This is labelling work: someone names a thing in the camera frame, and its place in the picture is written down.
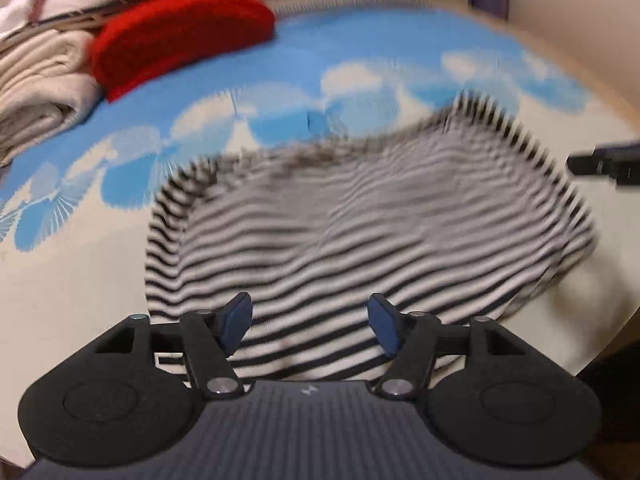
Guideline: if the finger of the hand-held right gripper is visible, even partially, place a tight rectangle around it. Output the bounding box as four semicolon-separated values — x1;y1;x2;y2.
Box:
566;142;640;190

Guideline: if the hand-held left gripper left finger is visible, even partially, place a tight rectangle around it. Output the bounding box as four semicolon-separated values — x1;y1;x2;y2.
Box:
94;291;254;402

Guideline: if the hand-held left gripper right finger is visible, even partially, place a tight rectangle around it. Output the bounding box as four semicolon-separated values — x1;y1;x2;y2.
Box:
366;293;534;402

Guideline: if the white hoodie with striped sleeves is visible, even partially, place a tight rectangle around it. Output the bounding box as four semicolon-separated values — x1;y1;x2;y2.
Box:
144;89;600;385

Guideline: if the blue and white patterned blanket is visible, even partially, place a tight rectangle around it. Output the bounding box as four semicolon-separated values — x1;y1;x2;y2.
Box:
0;0;631;466

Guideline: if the red knitted garment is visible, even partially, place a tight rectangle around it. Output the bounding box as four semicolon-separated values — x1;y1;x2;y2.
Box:
90;0;277;104

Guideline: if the cream folded blanket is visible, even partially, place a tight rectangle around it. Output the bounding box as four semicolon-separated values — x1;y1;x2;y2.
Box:
0;27;103;168

